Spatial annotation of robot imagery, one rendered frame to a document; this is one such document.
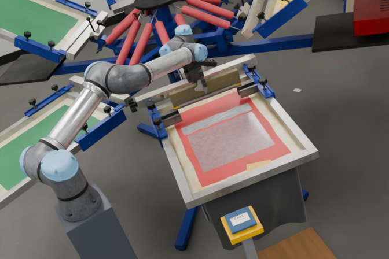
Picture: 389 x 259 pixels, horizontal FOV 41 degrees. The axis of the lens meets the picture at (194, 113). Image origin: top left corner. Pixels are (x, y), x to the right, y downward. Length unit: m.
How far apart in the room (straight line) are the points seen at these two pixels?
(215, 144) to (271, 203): 0.36
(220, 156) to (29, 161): 0.84
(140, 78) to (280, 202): 0.89
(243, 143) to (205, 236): 1.11
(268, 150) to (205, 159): 0.28
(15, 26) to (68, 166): 1.93
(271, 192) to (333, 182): 1.17
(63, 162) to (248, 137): 0.92
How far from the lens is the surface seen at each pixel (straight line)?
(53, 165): 1.81
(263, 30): 2.79
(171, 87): 2.74
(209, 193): 2.09
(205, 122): 2.53
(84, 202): 1.87
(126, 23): 3.26
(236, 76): 2.53
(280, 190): 2.35
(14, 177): 2.77
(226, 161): 2.27
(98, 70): 2.03
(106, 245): 1.98
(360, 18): 2.84
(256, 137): 2.35
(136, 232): 3.53
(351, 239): 3.13
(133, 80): 1.96
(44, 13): 3.75
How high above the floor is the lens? 2.39
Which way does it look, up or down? 33 degrees down
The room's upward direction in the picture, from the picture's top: 18 degrees counter-clockwise
